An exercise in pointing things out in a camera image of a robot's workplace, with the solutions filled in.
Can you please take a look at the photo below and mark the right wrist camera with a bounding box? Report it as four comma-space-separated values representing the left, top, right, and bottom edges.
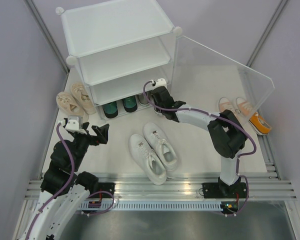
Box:
150, 78, 167, 88

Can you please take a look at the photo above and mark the beige sneaker right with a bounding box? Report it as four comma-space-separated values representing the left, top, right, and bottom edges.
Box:
70, 82, 96, 115

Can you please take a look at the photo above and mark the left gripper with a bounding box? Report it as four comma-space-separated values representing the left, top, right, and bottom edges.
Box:
72, 121, 110, 170

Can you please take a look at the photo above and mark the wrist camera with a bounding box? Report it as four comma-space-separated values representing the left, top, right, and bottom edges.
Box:
150, 78, 167, 88
58, 115, 88, 135

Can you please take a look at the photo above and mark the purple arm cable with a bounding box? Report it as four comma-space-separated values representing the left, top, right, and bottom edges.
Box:
142, 80, 257, 216
24, 122, 78, 238

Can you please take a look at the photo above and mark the orange canvas sneaker right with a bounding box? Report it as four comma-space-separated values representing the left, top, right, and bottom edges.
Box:
235, 97, 272, 136

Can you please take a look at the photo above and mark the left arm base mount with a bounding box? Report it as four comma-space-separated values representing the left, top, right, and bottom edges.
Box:
88, 182, 115, 200

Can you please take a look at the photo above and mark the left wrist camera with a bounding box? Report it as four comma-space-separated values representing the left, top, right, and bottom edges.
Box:
58, 115, 88, 135

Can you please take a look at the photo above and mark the translucent cabinet door panel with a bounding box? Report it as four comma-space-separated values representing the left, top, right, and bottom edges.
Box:
171, 36, 275, 125

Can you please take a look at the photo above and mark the orange canvas sneaker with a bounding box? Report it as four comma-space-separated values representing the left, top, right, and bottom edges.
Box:
218, 97, 235, 113
235, 97, 272, 136

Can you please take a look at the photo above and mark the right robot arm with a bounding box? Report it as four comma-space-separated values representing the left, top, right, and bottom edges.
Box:
151, 86, 247, 198

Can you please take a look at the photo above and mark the white sneaker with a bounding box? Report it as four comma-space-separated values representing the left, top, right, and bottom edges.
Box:
143, 122, 179, 172
128, 134, 167, 186

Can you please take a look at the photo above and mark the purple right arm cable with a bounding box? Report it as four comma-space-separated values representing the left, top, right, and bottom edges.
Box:
142, 80, 257, 216

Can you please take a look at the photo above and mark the orange canvas sneaker left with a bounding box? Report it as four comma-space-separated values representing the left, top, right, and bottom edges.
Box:
218, 97, 235, 113

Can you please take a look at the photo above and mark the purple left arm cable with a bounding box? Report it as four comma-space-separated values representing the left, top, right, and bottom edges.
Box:
24, 122, 78, 238

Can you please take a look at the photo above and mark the grey canvas sneaker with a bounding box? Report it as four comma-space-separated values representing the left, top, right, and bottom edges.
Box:
136, 93, 150, 107
153, 107, 163, 117

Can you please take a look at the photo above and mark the aluminium frame rail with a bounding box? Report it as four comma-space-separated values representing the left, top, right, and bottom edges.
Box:
24, 178, 298, 201

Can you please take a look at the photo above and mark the green loafer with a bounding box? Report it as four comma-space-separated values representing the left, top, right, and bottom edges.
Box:
102, 101, 119, 119
122, 95, 138, 113

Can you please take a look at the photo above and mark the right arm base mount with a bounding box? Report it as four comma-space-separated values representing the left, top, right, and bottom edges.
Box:
202, 182, 248, 199

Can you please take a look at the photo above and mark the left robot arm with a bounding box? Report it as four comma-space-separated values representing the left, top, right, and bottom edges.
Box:
20, 118, 115, 240

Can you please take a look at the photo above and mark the beige sneaker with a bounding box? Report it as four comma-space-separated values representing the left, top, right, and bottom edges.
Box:
70, 82, 96, 115
56, 91, 89, 123

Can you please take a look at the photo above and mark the beige sneaker left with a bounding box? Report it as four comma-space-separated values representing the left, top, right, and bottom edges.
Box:
56, 91, 89, 123

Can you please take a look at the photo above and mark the white plastic shoe cabinet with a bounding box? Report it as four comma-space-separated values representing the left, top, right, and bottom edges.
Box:
55, 0, 182, 120

